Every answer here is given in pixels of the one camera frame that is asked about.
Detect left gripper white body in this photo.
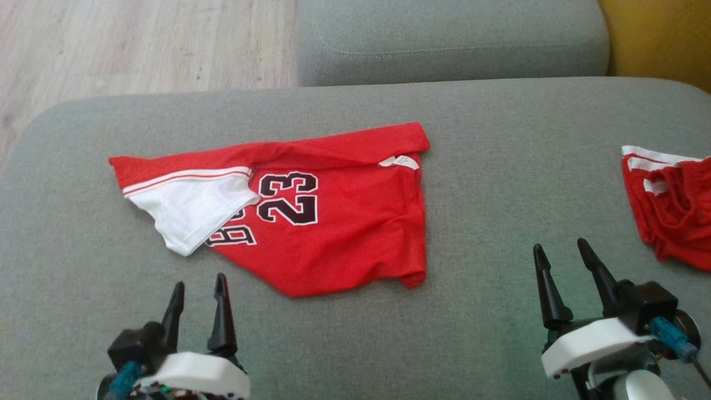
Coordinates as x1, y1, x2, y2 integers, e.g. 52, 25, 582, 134
136, 351, 251, 400

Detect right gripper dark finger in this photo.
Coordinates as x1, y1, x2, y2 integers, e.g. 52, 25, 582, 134
533, 243, 574, 330
577, 238, 622, 318

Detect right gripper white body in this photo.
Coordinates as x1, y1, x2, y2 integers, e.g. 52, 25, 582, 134
541, 317, 657, 381

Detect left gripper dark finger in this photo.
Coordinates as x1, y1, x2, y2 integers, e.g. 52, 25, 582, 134
161, 282, 186, 351
208, 273, 239, 357

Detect red shorts with white stripe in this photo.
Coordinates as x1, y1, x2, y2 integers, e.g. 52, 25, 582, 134
621, 146, 711, 272

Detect red number 23 jersey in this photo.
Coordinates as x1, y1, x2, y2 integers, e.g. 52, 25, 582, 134
108, 121, 432, 298

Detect large grey sofa seat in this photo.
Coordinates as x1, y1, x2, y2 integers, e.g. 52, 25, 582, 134
0, 77, 711, 400

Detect yellow sofa backrest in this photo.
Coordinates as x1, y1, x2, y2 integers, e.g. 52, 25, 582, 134
598, 0, 711, 93

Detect grey sofa seat cushion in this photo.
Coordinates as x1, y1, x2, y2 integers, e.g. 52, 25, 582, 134
297, 0, 610, 87

